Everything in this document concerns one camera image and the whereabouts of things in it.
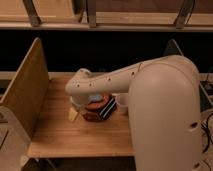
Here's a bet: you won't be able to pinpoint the blue sponge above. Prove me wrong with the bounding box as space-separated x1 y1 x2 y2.
89 95 103 102

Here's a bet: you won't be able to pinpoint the upper wooden shelf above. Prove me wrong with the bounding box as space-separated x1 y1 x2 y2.
0 0 213 32

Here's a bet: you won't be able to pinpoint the right dark side panel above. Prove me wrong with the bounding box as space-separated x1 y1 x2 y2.
163 39 213 115

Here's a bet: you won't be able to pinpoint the black striped box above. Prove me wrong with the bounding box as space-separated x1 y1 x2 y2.
99 97 116 119

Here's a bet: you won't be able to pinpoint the left wooden side panel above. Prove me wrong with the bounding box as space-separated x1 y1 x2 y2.
0 38 49 141

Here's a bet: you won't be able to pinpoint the black cables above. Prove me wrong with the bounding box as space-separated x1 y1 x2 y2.
199 112 213 171

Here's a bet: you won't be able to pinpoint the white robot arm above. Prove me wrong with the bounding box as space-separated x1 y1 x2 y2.
66 55 202 171

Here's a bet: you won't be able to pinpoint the brown ceramic plate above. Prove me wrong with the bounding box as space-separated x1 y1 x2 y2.
86 93 110 110

